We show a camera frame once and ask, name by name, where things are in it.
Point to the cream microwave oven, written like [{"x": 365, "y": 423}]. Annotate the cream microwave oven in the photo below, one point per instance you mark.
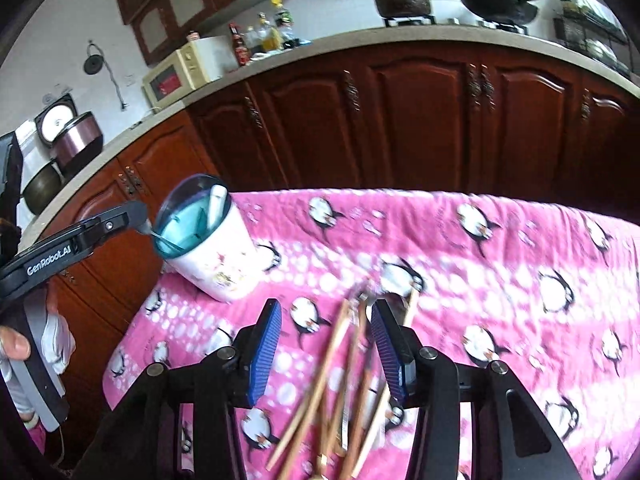
[{"x": 197, "y": 63}]

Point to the white utensil holder cup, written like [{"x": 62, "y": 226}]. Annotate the white utensil holder cup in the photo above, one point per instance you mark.
[{"x": 221, "y": 262}]

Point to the white spoon in cup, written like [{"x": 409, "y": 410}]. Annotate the white spoon in cup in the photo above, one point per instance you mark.
[{"x": 217, "y": 199}]

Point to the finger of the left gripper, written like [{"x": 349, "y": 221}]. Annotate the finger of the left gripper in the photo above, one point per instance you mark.
[{"x": 107, "y": 222}]

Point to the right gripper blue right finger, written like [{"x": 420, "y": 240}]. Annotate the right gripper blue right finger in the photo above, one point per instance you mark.
[{"x": 398, "y": 353}]

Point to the maroon rice cooker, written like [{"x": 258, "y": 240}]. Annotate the maroon rice cooker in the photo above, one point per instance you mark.
[{"x": 72, "y": 139}]

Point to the dark metal bowl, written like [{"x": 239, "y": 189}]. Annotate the dark metal bowl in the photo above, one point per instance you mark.
[{"x": 42, "y": 189}]

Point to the dark soy sauce bottle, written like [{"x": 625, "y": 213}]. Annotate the dark soy sauce bottle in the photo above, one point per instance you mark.
[{"x": 284, "y": 23}]

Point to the gas stove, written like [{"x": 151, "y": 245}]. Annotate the gas stove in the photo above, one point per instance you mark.
[{"x": 431, "y": 20}]

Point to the pink penguin blanket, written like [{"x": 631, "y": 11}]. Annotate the pink penguin blanket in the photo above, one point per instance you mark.
[{"x": 550, "y": 290}]

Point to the lower wooden kitchen cabinets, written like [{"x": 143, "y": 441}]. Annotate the lower wooden kitchen cabinets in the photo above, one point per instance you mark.
[{"x": 515, "y": 118}]

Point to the red sauce bottle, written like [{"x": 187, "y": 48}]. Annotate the red sauce bottle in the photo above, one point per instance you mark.
[{"x": 241, "y": 51}]

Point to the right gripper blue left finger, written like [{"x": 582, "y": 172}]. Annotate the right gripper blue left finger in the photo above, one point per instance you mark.
[{"x": 257, "y": 345}]

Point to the black wok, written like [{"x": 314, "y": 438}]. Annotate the black wok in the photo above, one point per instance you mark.
[{"x": 510, "y": 12}]

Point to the dish rack with dishes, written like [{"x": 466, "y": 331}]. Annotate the dish rack with dishes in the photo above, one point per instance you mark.
[{"x": 586, "y": 27}]

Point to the left hand white glove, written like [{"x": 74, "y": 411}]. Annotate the left hand white glove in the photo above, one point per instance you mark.
[{"x": 53, "y": 343}]

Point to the metal spoon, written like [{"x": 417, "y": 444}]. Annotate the metal spoon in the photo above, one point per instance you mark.
[{"x": 147, "y": 229}]

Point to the yellow cap oil bottle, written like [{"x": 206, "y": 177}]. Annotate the yellow cap oil bottle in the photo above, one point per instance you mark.
[{"x": 269, "y": 35}]

